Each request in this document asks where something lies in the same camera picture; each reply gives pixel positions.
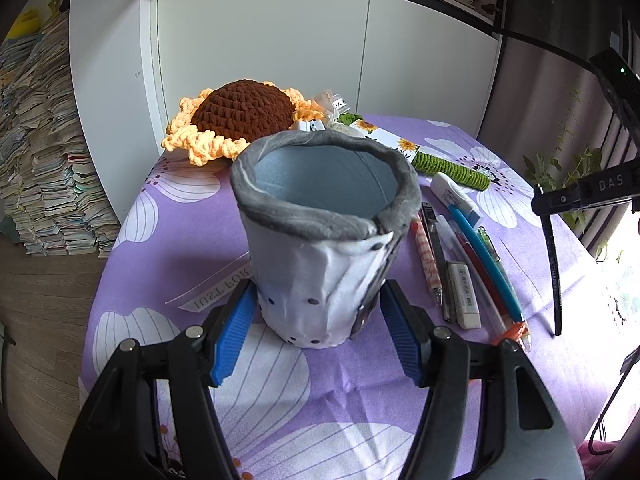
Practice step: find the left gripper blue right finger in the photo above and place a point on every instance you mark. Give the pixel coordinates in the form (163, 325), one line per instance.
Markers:
(521, 434)

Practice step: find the green potted plant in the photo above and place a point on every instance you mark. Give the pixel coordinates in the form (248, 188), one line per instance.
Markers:
(570, 158)

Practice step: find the red gel pen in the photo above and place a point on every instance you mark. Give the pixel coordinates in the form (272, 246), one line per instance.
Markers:
(484, 276)

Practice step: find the grey white fabric pen holder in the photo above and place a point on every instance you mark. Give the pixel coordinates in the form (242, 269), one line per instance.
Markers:
(324, 214)

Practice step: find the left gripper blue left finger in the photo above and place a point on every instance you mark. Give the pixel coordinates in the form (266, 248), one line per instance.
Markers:
(117, 433)

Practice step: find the white correction tape dispenser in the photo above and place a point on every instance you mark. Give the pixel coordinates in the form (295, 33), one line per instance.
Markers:
(450, 194)

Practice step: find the white eraser with grey sleeve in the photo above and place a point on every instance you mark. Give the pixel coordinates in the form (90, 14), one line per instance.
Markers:
(463, 296)

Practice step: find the stack of books on floor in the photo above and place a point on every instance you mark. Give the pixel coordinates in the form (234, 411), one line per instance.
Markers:
(49, 186)

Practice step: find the blue pen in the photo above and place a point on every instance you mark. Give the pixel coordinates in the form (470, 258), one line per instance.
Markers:
(509, 299)

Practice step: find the black slim pen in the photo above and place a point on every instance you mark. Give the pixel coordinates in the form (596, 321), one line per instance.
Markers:
(430, 223)

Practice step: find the pink checkered pen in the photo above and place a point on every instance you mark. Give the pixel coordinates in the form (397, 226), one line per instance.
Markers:
(428, 261)

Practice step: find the sunflower greeting card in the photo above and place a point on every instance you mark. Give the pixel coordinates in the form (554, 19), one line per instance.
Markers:
(391, 140)

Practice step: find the purple floral tablecloth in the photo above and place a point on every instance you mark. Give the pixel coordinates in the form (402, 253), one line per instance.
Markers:
(349, 412)

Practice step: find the light green pen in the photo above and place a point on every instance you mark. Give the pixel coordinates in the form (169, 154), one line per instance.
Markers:
(485, 238)

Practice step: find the white bookshelf cabinet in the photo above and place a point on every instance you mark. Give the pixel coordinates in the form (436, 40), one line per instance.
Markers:
(134, 60)

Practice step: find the pink striped curtain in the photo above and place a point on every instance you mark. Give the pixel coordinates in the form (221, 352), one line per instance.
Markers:
(596, 223)

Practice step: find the person's right hand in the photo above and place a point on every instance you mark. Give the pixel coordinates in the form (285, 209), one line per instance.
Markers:
(594, 454)

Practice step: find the crochet sunflower with green stem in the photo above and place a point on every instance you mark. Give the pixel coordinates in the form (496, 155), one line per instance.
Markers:
(340, 117)

